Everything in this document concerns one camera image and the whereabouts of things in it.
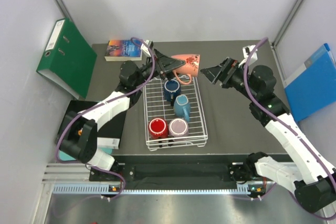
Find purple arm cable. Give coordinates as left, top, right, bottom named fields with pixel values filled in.
left=243, top=37, right=336, bottom=221
left=54, top=37, right=158, bottom=162

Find white cable duct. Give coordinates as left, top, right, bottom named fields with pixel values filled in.
left=52, top=184, right=251, bottom=195

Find black box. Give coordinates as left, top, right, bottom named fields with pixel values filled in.
left=66, top=100, right=127, bottom=154

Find dark blue mug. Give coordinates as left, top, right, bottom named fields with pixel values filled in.
left=163, top=79, right=181, bottom=102

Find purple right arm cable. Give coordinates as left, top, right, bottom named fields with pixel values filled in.
left=243, top=37, right=336, bottom=221

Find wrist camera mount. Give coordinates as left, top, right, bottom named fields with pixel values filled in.
left=243, top=45, right=258, bottom=60
left=141, top=40, right=153, bottom=51

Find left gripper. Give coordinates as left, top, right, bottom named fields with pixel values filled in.
left=133, top=48, right=185, bottom=87

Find white wire dish rack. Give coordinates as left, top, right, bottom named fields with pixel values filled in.
left=143, top=73, right=209, bottom=152

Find lilac mug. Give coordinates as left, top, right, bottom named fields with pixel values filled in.
left=169, top=118, right=189, bottom=137

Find green lever arch binder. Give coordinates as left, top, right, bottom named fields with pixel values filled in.
left=36, top=18, right=97, bottom=99

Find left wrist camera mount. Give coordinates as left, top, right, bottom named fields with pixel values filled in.
left=141, top=40, right=153, bottom=51

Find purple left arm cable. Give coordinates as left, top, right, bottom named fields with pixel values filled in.
left=54, top=37, right=158, bottom=162

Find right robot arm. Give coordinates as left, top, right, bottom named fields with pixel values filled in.
left=201, top=58, right=335, bottom=214

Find blue folder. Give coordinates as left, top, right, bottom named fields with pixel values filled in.
left=284, top=43, right=335, bottom=122

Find paperback book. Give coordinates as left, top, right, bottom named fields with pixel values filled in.
left=104, top=40, right=142, bottom=61

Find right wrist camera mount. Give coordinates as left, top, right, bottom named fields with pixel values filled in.
left=243, top=45, right=258, bottom=60

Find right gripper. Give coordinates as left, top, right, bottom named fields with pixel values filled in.
left=200, top=57, right=259, bottom=102

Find pink floral mug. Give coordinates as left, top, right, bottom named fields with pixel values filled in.
left=172, top=54, right=201, bottom=85

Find red mug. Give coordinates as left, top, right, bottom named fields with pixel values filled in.
left=148, top=118, right=169, bottom=139

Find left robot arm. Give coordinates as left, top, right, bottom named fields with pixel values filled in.
left=57, top=50, right=186, bottom=180

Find light blue floral mug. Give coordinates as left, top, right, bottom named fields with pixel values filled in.
left=173, top=94, right=191, bottom=123

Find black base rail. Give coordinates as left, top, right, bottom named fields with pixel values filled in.
left=89, top=154, right=266, bottom=190

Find teal notebook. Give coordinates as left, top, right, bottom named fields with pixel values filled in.
left=59, top=148, right=113, bottom=162

